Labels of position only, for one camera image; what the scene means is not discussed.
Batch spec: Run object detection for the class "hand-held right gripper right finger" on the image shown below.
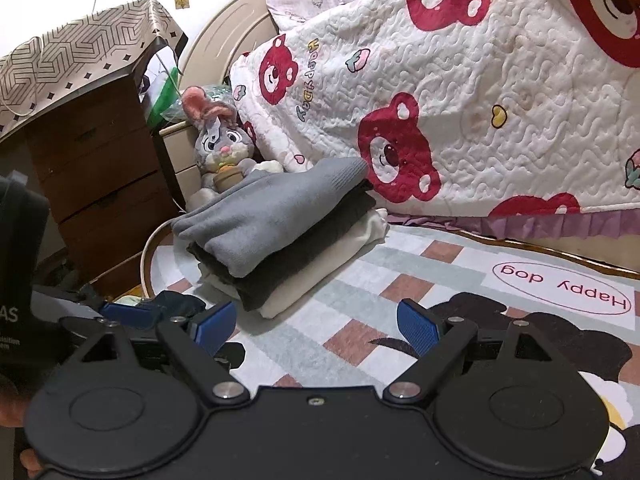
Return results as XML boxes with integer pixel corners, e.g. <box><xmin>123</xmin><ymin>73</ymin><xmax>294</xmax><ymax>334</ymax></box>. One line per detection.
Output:
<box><xmin>382</xmin><ymin>297</ymin><xmax>557</xmax><ymax>405</ymax></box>

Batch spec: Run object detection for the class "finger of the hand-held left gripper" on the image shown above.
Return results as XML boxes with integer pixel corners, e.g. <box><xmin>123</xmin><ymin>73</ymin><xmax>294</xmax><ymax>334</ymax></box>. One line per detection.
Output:
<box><xmin>75</xmin><ymin>285</ymin><xmax>164</xmax><ymax>332</ymax></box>

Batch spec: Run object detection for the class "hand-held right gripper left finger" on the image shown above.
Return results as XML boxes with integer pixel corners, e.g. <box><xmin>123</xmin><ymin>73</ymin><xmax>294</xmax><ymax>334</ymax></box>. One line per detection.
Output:
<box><xmin>64</xmin><ymin>300</ymin><xmax>252</xmax><ymax>405</ymax></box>

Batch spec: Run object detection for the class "grey ribbed sweater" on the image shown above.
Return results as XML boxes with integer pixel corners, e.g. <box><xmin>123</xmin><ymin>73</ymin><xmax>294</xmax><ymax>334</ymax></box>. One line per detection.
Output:
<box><xmin>171</xmin><ymin>156</ymin><xmax>372</xmax><ymax>279</ymax></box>

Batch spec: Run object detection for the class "person's left hand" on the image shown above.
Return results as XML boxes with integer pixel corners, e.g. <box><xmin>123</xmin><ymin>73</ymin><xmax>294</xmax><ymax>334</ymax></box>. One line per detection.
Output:
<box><xmin>0</xmin><ymin>372</ymin><xmax>45</xmax><ymax>480</ymax></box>

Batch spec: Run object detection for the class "checkered dog print rug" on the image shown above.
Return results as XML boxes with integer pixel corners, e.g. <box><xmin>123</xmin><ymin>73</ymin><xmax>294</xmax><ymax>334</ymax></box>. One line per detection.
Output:
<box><xmin>141</xmin><ymin>221</ymin><xmax>640</xmax><ymax>477</ymax></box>

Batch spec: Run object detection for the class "cream folded garment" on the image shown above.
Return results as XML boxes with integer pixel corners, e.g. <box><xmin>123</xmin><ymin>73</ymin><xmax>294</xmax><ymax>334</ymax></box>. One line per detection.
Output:
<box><xmin>199</xmin><ymin>206</ymin><xmax>391</xmax><ymax>321</ymax></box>

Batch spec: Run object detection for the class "dark grey folded garment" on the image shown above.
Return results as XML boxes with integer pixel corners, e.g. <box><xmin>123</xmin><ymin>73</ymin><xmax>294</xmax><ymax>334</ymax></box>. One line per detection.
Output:
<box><xmin>186</xmin><ymin>186</ymin><xmax>378</xmax><ymax>312</ymax></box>

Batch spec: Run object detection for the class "brown wooden dresser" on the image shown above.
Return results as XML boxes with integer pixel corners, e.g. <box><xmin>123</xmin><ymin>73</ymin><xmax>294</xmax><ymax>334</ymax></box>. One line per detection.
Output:
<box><xmin>24</xmin><ymin>66</ymin><xmax>187</xmax><ymax>288</ymax></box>

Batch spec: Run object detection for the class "purple ruffled bed skirt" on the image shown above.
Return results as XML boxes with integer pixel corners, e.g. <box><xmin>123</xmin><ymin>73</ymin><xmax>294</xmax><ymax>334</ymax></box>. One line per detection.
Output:
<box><xmin>384</xmin><ymin>206</ymin><xmax>640</xmax><ymax>240</ymax></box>

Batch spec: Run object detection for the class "beige nightstand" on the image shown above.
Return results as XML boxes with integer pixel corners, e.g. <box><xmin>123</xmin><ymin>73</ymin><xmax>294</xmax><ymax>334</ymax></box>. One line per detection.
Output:
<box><xmin>159</xmin><ymin>119</ymin><xmax>212</xmax><ymax>202</ymax></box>

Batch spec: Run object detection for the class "grey bunny plush toy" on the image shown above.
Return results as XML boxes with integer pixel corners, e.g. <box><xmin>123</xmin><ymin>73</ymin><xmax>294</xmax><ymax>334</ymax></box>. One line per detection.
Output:
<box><xmin>181</xmin><ymin>86</ymin><xmax>262</xmax><ymax>194</ymax></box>

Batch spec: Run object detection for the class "green and white plastic bag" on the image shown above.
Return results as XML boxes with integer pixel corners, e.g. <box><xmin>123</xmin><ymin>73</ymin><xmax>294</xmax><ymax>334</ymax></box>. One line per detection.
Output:
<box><xmin>144</xmin><ymin>51</ymin><xmax>192</xmax><ymax>127</ymax></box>

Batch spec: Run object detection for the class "geometric patterned dresser cloth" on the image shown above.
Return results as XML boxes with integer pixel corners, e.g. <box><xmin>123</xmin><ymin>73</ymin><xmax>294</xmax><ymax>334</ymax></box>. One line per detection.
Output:
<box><xmin>0</xmin><ymin>0</ymin><xmax>189</xmax><ymax>137</ymax></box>

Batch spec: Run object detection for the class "white quilt with red bears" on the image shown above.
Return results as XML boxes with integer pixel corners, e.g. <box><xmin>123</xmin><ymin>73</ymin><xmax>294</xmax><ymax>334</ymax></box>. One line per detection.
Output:
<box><xmin>229</xmin><ymin>0</ymin><xmax>640</xmax><ymax>220</ymax></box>

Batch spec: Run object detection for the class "beige bed headboard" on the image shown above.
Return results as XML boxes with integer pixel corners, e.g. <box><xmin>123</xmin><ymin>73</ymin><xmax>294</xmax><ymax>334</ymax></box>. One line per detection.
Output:
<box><xmin>179</xmin><ymin>0</ymin><xmax>362</xmax><ymax>92</ymax></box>

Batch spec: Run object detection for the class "pale pink pillow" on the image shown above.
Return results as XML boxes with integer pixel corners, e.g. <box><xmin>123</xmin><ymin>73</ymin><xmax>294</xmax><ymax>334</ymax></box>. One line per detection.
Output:
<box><xmin>264</xmin><ymin>0</ymin><xmax>362</xmax><ymax>37</ymax></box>

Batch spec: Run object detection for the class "beige bed frame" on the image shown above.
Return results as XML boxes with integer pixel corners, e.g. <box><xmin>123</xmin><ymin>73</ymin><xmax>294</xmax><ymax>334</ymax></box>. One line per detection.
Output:
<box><xmin>447</xmin><ymin>226</ymin><xmax>640</xmax><ymax>280</ymax></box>

